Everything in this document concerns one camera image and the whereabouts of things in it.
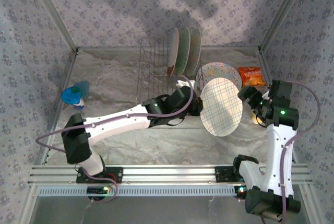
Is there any white blue plaid plate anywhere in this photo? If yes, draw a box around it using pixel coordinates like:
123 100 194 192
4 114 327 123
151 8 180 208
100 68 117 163
199 77 244 138

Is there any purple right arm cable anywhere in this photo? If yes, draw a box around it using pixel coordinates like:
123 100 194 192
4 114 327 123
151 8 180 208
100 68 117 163
260 80 321 224

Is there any grey slotted cable duct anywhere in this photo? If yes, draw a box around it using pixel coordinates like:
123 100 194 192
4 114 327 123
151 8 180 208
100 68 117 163
38 187 237 197

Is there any blue and white bottle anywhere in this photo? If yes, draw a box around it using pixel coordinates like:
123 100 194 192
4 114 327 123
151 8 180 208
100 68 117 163
61 80 91 111

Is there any orange corn chips bag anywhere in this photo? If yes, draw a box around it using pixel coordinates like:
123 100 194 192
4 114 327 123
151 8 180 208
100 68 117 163
237 66 266 88

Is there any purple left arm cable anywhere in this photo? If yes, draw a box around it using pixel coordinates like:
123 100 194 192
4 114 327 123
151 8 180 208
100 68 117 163
35 75 195 204

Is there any aluminium mounting rail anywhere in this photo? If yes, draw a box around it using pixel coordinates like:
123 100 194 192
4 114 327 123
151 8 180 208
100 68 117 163
28 163 313 186

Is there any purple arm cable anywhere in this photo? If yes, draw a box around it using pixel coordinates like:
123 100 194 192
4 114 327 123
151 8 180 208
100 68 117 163
260 80 321 224
35 75 195 204

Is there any colourful squiggle pattern plate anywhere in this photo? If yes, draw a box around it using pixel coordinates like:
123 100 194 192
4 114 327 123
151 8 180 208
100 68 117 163
186 27 202 77
196 62 243 91

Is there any metal wire dish rack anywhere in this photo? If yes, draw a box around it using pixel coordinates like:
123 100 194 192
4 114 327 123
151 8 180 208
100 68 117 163
135 32 203 106

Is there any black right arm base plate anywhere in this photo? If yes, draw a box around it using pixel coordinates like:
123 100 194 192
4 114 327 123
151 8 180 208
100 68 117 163
215 165 246 183

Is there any cream terracotta blue plate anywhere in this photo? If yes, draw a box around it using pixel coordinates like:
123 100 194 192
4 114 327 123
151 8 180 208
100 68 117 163
166 27 180 77

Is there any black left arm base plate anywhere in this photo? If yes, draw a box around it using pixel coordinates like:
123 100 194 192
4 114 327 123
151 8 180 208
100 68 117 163
76 166 124 184

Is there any green patterned plate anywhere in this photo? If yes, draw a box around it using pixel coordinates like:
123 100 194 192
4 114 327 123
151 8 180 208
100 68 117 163
177 27 191 76

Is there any aluminium enclosure frame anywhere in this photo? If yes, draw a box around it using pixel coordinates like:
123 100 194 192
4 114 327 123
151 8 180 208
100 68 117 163
19 0 319 224

